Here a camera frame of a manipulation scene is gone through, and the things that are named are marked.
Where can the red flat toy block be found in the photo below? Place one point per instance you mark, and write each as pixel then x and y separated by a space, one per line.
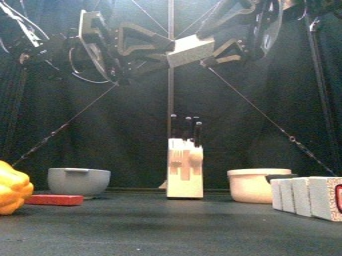
pixel 54 200

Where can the white toy knife block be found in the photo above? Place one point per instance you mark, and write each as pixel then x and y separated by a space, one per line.
pixel 184 180

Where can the black side frame post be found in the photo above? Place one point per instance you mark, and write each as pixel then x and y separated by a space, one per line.
pixel 321 93

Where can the white block with red print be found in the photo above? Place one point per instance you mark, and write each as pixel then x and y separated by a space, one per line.
pixel 321 198

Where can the grey toy pot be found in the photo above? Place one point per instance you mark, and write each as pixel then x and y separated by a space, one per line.
pixel 77 181

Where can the yellow toy bell pepper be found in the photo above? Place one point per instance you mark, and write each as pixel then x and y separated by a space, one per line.
pixel 13 188

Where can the metal vertical frame pole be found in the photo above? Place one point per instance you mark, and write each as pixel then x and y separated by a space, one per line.
pixel 171 96

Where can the white rice toy block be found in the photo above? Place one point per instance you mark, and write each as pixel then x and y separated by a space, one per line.
pixel 191 50

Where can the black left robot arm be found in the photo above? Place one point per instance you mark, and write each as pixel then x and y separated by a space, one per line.
pixel 26 40

